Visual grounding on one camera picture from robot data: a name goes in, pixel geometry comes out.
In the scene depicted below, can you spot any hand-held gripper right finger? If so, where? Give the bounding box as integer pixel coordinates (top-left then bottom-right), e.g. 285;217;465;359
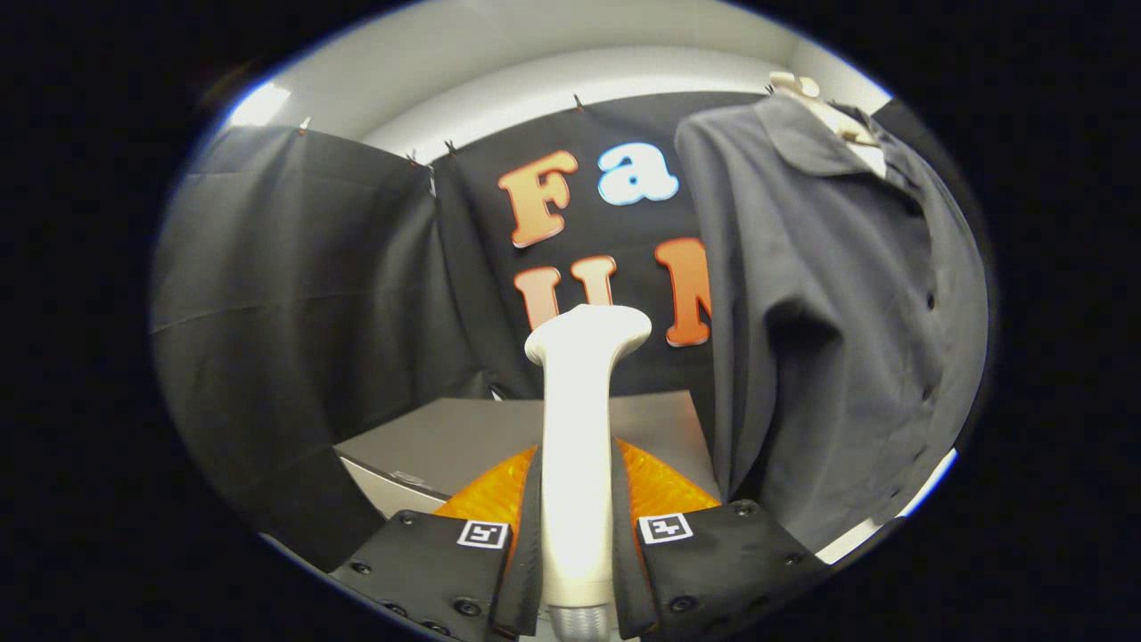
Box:
611;439;830;641

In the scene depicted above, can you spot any white dress form mannequin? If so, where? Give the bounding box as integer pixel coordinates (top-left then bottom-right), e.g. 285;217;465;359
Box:
768;71;959;565

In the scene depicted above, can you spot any black backdrop cloth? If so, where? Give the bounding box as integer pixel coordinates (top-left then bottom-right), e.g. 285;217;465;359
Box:
150;89;981;572

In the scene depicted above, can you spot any white garment steamer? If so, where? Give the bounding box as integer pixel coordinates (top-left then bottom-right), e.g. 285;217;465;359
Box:
524;304;653;641

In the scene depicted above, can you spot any grey cabinet with black top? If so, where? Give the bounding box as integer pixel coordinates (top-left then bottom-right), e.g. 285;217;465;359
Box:
334;390;723;520

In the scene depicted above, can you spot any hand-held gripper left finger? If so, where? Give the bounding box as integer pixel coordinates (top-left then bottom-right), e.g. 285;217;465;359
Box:
328;446;545;641

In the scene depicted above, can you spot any small ceiling light panel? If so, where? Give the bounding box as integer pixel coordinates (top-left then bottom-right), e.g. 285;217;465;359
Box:
227;82;293;128

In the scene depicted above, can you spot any grey button-up shirt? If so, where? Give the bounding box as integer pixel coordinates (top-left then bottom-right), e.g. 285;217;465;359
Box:
673;94;990;554

